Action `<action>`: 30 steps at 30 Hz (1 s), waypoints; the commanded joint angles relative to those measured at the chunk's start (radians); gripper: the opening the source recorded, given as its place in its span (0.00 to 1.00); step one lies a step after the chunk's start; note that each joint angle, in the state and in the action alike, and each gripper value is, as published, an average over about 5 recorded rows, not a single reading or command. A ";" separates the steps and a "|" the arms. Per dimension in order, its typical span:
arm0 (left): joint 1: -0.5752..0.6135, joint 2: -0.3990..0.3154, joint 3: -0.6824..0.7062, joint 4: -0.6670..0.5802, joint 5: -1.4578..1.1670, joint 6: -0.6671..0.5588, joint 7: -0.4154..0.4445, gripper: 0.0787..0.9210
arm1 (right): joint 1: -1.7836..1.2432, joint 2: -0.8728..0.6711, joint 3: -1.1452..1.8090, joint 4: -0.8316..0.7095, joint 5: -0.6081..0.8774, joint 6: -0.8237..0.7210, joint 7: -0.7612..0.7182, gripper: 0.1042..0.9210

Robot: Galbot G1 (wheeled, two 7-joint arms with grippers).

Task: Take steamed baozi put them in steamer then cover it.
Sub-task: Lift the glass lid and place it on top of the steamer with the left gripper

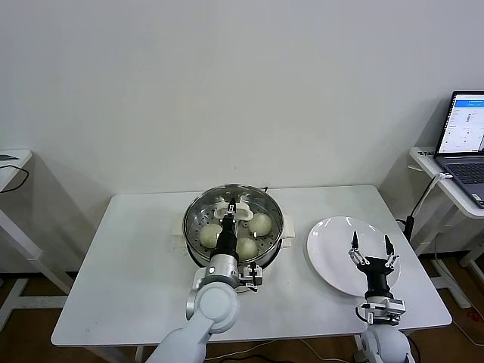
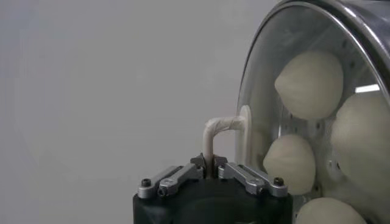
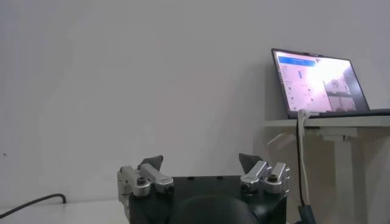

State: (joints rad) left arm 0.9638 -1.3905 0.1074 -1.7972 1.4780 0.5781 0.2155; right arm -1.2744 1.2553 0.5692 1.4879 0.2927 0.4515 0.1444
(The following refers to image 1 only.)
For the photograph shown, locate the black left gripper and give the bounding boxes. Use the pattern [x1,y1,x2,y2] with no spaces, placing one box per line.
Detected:
[213,195,240,260]

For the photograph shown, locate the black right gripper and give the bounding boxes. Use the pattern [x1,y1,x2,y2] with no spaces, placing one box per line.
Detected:
[347,231,401,300]

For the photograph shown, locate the white steamed baozi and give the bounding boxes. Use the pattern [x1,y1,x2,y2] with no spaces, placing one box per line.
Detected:
[248,213,273,235]
[234,237,259,261]
[198,223,224,247]

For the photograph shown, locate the stainless steel steamer basket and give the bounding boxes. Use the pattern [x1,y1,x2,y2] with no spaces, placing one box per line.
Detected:
[172,184,296,268]

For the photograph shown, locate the black power plug block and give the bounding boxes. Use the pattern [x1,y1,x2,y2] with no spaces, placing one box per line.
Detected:
[396,215,416,241]

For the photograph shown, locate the white round plate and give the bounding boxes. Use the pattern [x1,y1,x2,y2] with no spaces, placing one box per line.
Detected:
[306,216,401,298]

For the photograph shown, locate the grey open laptop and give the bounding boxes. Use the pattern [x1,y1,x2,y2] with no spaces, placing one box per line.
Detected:
[433,89,484,208]

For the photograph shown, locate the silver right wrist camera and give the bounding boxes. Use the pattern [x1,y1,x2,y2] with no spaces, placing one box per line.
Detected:
[381,298,408,317]

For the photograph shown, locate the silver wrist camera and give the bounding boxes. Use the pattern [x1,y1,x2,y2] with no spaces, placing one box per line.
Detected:
[241,264,265,292]
[381,298,408,317]

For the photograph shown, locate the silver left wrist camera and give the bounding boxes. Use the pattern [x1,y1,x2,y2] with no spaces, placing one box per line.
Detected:
[241,264,265,292]

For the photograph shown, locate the white laptop cable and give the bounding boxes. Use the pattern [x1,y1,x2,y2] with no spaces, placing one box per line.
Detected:
[415,172,454,213]

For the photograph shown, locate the black looped cable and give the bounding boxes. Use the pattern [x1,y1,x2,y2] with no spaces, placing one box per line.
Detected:
[0,165,30,194]

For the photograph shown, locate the white side table with cable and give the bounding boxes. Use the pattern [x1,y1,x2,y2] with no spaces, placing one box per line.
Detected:
[0,149,76,334]

